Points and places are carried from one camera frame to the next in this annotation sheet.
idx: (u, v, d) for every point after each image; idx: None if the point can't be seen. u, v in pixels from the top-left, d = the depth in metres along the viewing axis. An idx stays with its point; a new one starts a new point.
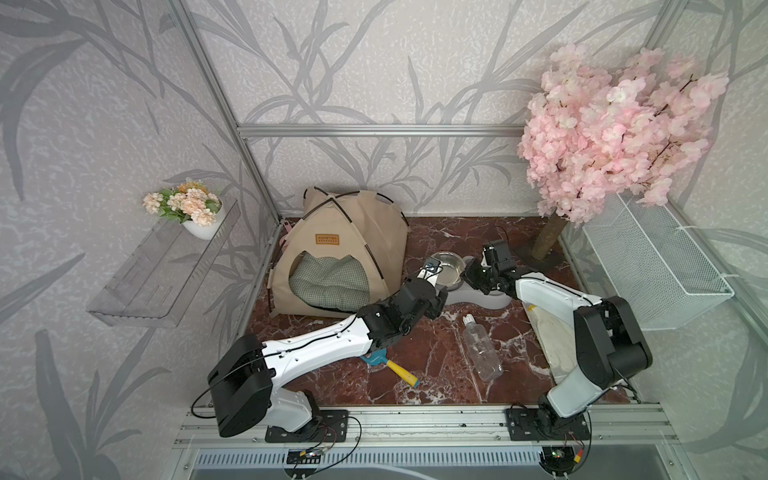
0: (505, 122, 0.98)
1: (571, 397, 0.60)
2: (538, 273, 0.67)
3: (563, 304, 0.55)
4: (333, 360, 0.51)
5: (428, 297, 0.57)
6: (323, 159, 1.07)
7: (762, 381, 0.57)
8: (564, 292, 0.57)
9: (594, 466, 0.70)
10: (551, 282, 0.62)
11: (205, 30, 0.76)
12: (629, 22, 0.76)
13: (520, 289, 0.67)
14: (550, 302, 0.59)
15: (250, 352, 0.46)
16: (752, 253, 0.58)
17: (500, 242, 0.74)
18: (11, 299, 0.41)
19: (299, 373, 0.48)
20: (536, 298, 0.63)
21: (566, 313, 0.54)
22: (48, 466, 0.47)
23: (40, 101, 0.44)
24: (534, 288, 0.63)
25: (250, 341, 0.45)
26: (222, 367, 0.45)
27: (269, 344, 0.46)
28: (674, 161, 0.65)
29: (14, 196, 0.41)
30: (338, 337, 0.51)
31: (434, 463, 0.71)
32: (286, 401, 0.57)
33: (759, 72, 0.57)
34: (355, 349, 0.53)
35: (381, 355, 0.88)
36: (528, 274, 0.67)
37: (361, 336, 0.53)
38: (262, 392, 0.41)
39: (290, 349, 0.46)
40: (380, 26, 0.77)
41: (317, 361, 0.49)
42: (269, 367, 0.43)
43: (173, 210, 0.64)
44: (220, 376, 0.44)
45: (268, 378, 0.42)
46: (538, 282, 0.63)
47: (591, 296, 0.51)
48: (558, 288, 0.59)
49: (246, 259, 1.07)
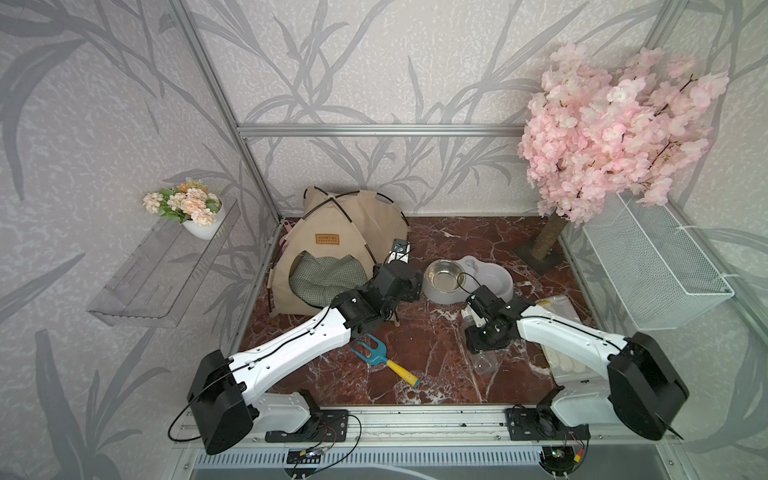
0: (505, 122, 0.98)
1: (579, 412, 0.59)
2: (543, 312, 0.59)
3: (581, 348, 0.50)
4: (308, 360, 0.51)
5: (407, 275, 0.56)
6: (323, 159, 1.07)
7: (762, 382, 0.57)
8: (580, 335, 0.51)
9: (594, 466, 0.70)
10: (557, 319, 0.56)
11: (205, 30, 0.76)
12: (629, 22, 0.76)
13: (526, 332, 0.60)
14: (563, 343, 0.53)
15: (219, 367, 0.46)
16: (753, 253, 0.58)
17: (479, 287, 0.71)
18: (11, 300, 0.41)
19: (274, 380, 0.46)
20: (549, 339, 0.56)
21: (585, 357, 0.50)
22: (48, 466, 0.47)
23: (40, 100, 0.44)
24: (545, 329, 0.56)
25: (216, 357, 0.43)
26: (195, 389, 0.43)
27: (237, 357, 0.44)
28: (674, 161, 0.65)
29: (14, 195, 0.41)
30: (311, 334, 0.49)
31: (434, 463, 0.71)
32: (278, 405, 0.56)
33: (759, 72, 0.57)
34: (330, 343, 0.51)
35: (380, 355, 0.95)
36: (526, 313, 0.61)
37: (336, 328, 0.50)
38: (235, 408, 0.39)
39: (260, 358, 0.44)
40: (380, 26, 0.77)
41: (291, 364, 0.47)
42: (238, 381, 0.41)
43: (173, 210, 0.64)
44: (194, 397, 0.43)
45: (239, 394, 0.41)
46: (544, 322, 0.57)
47: (615, 340, 0.48)
48: (574, 330, 0.53)
49: (246, 259, 1.07)
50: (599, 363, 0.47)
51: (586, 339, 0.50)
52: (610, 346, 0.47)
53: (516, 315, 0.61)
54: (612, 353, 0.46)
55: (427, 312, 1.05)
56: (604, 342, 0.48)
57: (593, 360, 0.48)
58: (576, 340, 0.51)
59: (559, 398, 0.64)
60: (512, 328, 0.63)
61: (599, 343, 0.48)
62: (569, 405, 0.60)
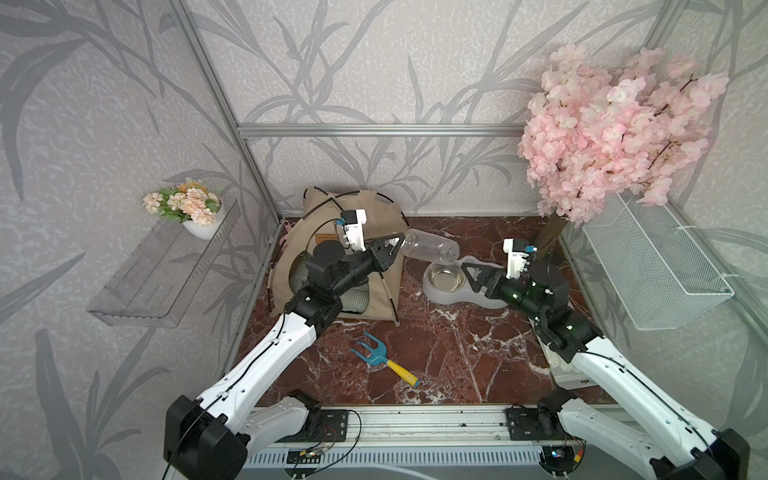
0: (505, 122, 0.98)
1: (597, 439, 0.57)
2: (614, 354, 0.50)
3: (654, 420, 0.44)
4: (280, 370, 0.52)
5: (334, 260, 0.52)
6: (322, 159, 1.07)
7: (761, 382, 0.57)
8: (658, 406, 0.44)
9: (594, 467, 0.70)
10: (632, 372, 0.48)
11: (205, 30, 0.76)
12: (629, 22, 0.76)
13: (586, 371, 0.52)
14: (631, 402, 0.46)
15: (189, 413, 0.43)
16: (753, 253, 0.58)
17: (562, 284, 0.53)
18: (11, 299, 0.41)
19: (252, 400, 0.44)
20: (611, 386, 0.49)
21: (655, 430, 0.44)
22: (48, 466, 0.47)
23: (40, 100, 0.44)
24: (616, 381, 0.48)
25: (183, 402, 0.40)
26: (172, 442, 0.40)
27: (206, 394, 0.42)
28: (674, 161, 0.65)
29: (14, 196, 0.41)
30: (277, 343, 0.48)
31: (434, 463, 0.71)
32: (270, 419, 0.55)
33: (760, 72, 0.57)
34: (298, 345, 0.51)
35: (381, 355, 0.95)
36: (593, 348, 0.51)
37: (298, 329, 0.50)
38: (223, 439, 0.38)
39: (232, 385, 0.43)
40: (380, 26, 0.77)
41: (265, 379, 0.46)
42: (217, 414, 0.40)
43: (173, 210, 0.64)
44: (173, 451, 0.40)
45: (222, 426, 0.39)
46: (612, 368, 0.49)
47: (704, 430, 0.41)
48: (651, 395, 0.45)
49: (246, 259, 1.07)
50: (674, 448, 0.41)
51: (665, 415, 0.43)
52: (696, 435, 0.41)
53: (576, 342, 0.52)
54: (696, 446, 0.40)
55: (427, 312, 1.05)
56: (689, 427, 0.42)
57: (666, 438, 0.42)
58: (652, 409, 0.44)
59: (572, 413, 0.62)
60: (565, 350, 0.54)
61: (681, 426, 0.42)
62: (588, 430, 0.58)
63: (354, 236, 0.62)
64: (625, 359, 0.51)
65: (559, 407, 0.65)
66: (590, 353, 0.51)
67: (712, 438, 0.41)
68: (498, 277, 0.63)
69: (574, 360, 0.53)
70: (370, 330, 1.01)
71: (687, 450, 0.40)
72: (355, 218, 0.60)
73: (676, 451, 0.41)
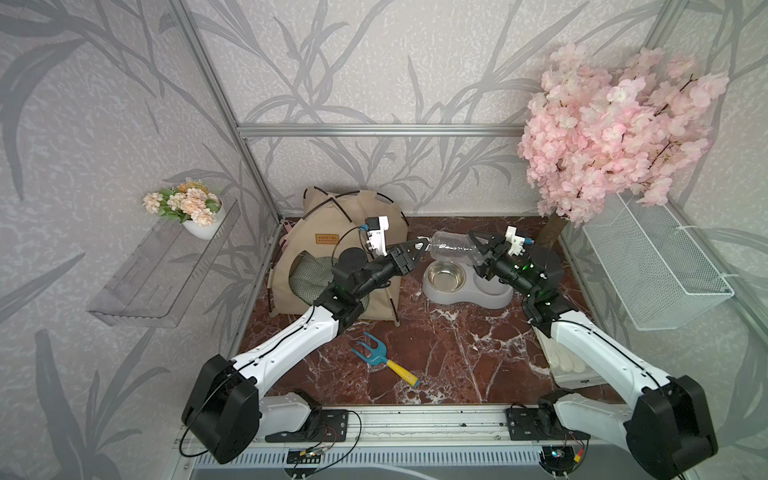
0: (505, 122, 0.98)
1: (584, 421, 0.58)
2: (585, 321, 0.56)
3: (614, 370, 0.47)
4: (305, 353, 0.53)
5: (360, 265, 0.56)
6: (323, 159, 1.07)
7: (761, 381, 0.57)
8: (616, 356, 0.48)
9: (593, 466, 0.70)
10: (598, 334, 0.53)
11: (205, 30, 0.76)
12: (629, 22, 0.76)
13: (559, 336, 0.58)
14: (596, 357, 0.51)
15: (221, 372, 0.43)
16: (753, 253, 0.58)
17: (556, 270, 0.58)
18: (11, 300, 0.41)
19: (278, 374, 0.48)
20: (581, 349, 0.54)
21: (617, 379, 0.47)
22: (48, 466, 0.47)
23: (40, 101, 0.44)
24: (582, 341, 0.53)
25: (218, 361, 0.44)
26: (194, 401, 0.43)
27: (238, 359, 0.45)
28: (674, 161, 0.65)
29: (14, 196, 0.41)
30: (305, 328, 0.52)
31: (434, 463, 0.71)
32: (277, 406, 0.56)
33: (759, 72, 0.57)
34: (324, 334, 0.55)
35: (381, 354, 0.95)
36: (566, 317, 0.57)
37: (326, 319, 0.55)
38: (250, 402, 0.41)
39: (263, 355, 0.46)
40: (380, 26, 0.77)
41: (291, 357, 0.49)
42: (248, 377, 0.43)
43: (173, 210, 0.64)
44: (196, 409, 0.42)
45: (252, 387, 0.42)
46: (583, 332, 0.54)
47: (657, 374, 0.45)
48: (611, 349, 0.50)
49: (246, 259, 1.07)
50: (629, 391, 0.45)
51: (622, 363, 0.47)
52: (649, 378, 0.44)
53: (555, 315, 0.58)
54: (648, 386, 0.43)
55: (427, 312, 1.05)
56: (643, 372, 0.45)
57: (623, 384, 0.46)
58: (612, 360, 0.48)
59: (567, 401, 0.63)
60: (545, 325, 0.60)
61: (636, 371, 0.46)
62: (579, 415, 0.59)
63: (377, 240, 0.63)
64: (592, 324, 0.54)
65: (557, 399, 0.66)
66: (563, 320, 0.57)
67: (665, 381, 0.44)
68: (506, 246, 0.66)
69: (552, 333, 0.59)
70: (370, 330, 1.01)
71: (639, 390, 0.43)
72: (377, 225, 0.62)
73: (631, 394, 0.44)
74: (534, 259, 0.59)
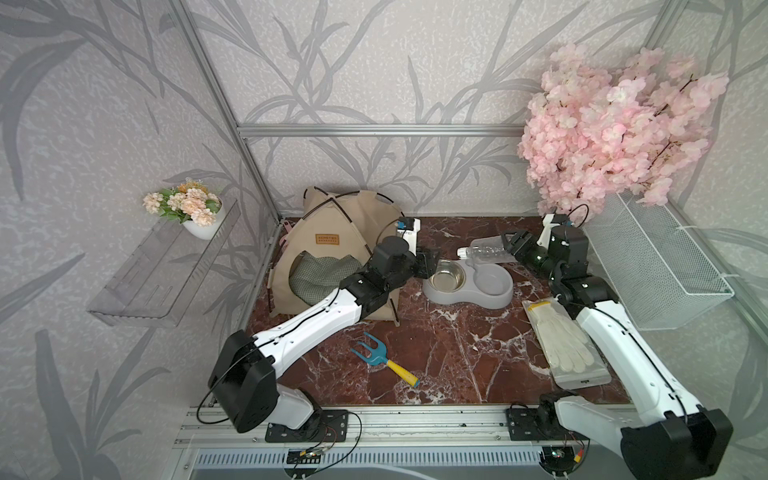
0: (505, 122, 0.98)
1: (584, 422, 0.57)
2: (622, 318, 0.50)
3: (639, 381, 0.43)
4: (324, 337, 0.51)
5: (402, 250, 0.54)
6: (323, 159, 1.07)
7: (762, 381, 0.57)
8: (647, 368, 0.44)
9: (593, 466, 0.70)
10: (632, 336, 0.47)
11: (205, 30, 0.76)
12: (629, 22, 0.76)
13: (587, 325, 0.52)
14: (623, 363, 0.46)
15: (243, 346, 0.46)
16: (753, 253, 0.58)
17: (580, 239, 0.54)
18: (11, 300, 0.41)
19: (295, 355, 0.48)
20: (608, 347, 0.48)
21: (638, 391, 0.43)
22: (48, 466, 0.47)
23: (40, 100, 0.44)
24: (613, 341, 0.47)
25: (241, 336, 0.44)
26: (219, 370, 0.44)
27: (260, 335, 0.46)
28: (674, 161, 0.65)
29: (14, 195, 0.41)
30: (327, 310, 0.52)
31: (433, 463, 0.71)
32: (287, 396, 0.56)
33: (760, 72, 0.57)
34: (347, 317, 0.54)
35: (381, 355, 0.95)
36: (601, 306, 0.51)
37: (350, 304, 0.54)
38: (266, 380, 0.41)
39: (283, 334, 0.47)
40: (380, 26, 0.77)
41: (309, 341, 0.49)
42: (266, 355, 0.43)
43: (173, 210, 0.64)
44: (220, 378, 0.44)
45: (269, 366, 0.43)
46: (617, 331, 0.48)
47: (687, 399, 0.41)
48: (643, 359, 0.45)
49: (246, 259, 1.07)
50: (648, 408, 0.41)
51: (652, 377, 0.43)
52: (677, 402, 0.41)
53: (587, 295, 0.53)
54: (672, 410, 0.40)
55: (427, 312, 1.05)
56: (672, 394, 0.41)
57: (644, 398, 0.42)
58: (640, 371, 0.44)
59: (568, 402, 0.63)
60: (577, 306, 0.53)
61: (665, 392, 0.42)
62: (580, 417, 0.58)
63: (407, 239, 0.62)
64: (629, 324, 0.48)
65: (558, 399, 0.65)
66: (597, 310, 0.51)
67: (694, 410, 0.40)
68: (528, 240, 0.68)
69: (579, 321, 0.54)
70: (370, 330, 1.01)
71: (661, 412, 0.40)
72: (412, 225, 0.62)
73: (648, 411, 0.41)
74: (555, 231, 0.57)
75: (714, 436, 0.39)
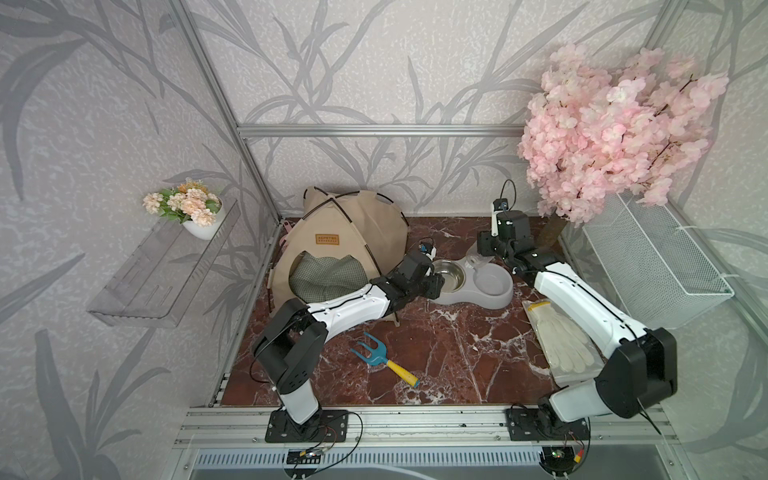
0: (505, 122, 0.98)
1: (576, 406, 0.59)
2: (570, 273, 0.56)
3: (595, 321, 0.48)
4: (358, 322, 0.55)
5: (429, 262, 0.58)
6: (323, 159, 1.07)
7: (762, 381, 0.57)
8: (599, 308, 0.49)
9: (594, 466, 0.70)
10: (582, 286, 0.53)
11: (205, 30, 0.76)
12: (629, 22, 0.76)
13: (543, 288, 0.58)
14: (579, 312, 0.51)
15: (297, 311, 0.48)
16: (753, 253, 0.58)
17: (520, 218, 0.61)
18: (11, 300, 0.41)
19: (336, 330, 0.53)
20: (566, 302, 0.53)
21: (596, 331, 0.48)
22: (48, 466, 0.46)
23: (40, 101, 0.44)
24: (567, 293, 0.53)
25: (294, 303, 0.50)
26: (269, 332, 0.49)
27: (313, 305, 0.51)
28: (674, 161, 0.65)
29: (14, 196, 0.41)
30: (365, 296, 0.59)
31: (434, 463, 0.71)
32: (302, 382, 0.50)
33: (759, 72, 0.57)
34: (379, 308, 0.62)
35: (380, 356, 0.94)
36: (551, 269, 0.57)
37: (383, 297, 0.62)
38: (319, 341, 0.46)
39: (331, 307, 0.53)
40: (380, 26, 0.77)
41: (349, 322, 0.56)
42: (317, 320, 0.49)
43: (173, 210, 0.64)
44: (270, 339, 0.48)
45: (322, 329, 0.47)
46: (567, 284, 0.54)
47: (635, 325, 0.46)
48: (594, 301, 0.50)
49: (246, 259, 1.07)
50: (607, 343, 0.46)
51: (603, 315, 0.48)
52: (628, 330, 0.46)
53: (540, 263, 0.58)
54: (625, 337, 0.45)
55: (427, 312, 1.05)
56: (623, 323, 0.47)
57: (601, 336, 0.47)
58: (593, 312, 0.49)
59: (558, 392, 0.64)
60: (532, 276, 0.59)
61: (616, 323, 0.47)
62: (567, 398, 0.61)
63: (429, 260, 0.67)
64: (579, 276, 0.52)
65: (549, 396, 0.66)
66: (548, 272, 0.56)
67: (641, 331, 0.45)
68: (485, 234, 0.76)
69: (536, 285, 0.59)
70: (370, 330, 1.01)
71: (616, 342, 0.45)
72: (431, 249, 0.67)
73: (608, 345, 0.46)
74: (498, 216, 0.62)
75: (663, 352, 0.43)
